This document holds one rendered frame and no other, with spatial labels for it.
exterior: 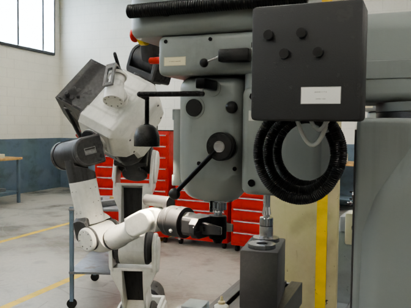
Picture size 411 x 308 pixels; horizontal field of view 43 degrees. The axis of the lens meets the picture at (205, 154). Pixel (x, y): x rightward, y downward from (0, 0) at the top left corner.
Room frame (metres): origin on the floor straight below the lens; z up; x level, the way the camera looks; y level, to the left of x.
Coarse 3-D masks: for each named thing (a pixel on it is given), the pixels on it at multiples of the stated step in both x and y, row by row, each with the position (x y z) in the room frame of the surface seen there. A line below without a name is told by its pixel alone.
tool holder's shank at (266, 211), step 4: (264, 196) 1.74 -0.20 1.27; (268, 196) 1.74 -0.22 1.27; (264, 200) 1.74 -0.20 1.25; (268, 200) 1.74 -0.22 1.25; (264, 204) 1.74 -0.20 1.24; (268, 204) 1.74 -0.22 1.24; (264, 208) 1.74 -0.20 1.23; (268, 208) 1.74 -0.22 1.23; (264, 212) 1.74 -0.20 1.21; (268, 212) 1.74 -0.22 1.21; (264, 216) 1.74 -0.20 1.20; (268, 216) 1.74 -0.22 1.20
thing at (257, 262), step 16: (256, 240) 1.70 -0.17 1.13; (272, 240) 1.71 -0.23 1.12; (240, 256) 1.61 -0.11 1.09; (256, 256) 1.60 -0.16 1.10; (272, 256) 1.59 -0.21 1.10; (240, 272) 1.61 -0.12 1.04; (256, 272) 1.60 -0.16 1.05; (272, 272) 1.59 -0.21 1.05; (240, 288) 1.61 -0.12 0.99; (256, 288) 1.60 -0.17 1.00; (272, 288) 1.59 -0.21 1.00; (240, 304) 1.61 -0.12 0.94; (256, 304) 1.60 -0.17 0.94; (272, 304) 1.59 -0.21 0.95
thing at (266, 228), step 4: (260, 224) 1.74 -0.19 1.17; (264, 224) 1.73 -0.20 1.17; (268, 224) 1.73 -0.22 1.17; (272, 224) 1.74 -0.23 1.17; (260, 228) 1.74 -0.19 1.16; (264, 228) 1.73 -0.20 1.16; (268, 228) 1.73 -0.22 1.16; (272, 228) 1.74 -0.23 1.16; (260, 232) 1.74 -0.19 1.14; (264, 232) 1.73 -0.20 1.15; (268, 232) 1.73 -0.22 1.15; (272, 232) 1.74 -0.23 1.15; (260, 236) 1.74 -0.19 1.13; (264, 236) 1.73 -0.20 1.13; (268, 236) 1.73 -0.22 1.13; (272, 236) 1.74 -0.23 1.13
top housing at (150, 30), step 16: (144, 0) 1.32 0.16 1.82; (160, 0) 1.31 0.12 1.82; (320, 0) 1.36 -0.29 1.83; (160, 16) 1.31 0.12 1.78; (176, 16) 1.29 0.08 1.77; (192, 16) 1.27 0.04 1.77; (208, 16) 1.26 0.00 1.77; (224, 16) 1.24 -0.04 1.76; (240, 16) 1.23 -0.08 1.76; (144, 32) 1.33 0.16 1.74; (160, 32) 1.31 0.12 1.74; (176, 32) 1.30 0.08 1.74; (192, 32) 1.29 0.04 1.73; (208, 32) 1.27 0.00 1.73; (224, 32) 1.26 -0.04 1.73
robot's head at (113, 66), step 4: (108, 64) 1.68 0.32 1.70; (112, 64) 1.67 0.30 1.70; (116, 64) 1.67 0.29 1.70; (108, 68) 1.67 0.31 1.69; (112, 68) 1.67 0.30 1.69; (116, 68) 1.69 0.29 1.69; (120, 68) 1.69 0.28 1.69; (108, 72) 1.67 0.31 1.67; (112, 72) 1.65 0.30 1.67; (124, 72) 1.69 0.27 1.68; (104, 76) 1.66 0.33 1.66; (112, 76) 1.64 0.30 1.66; (104, 80) 1.65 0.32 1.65; (112, 80) 1.63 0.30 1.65; (104, 84) 1.64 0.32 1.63; (108, 84) 1.63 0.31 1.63; (112, 84) 1.63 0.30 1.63
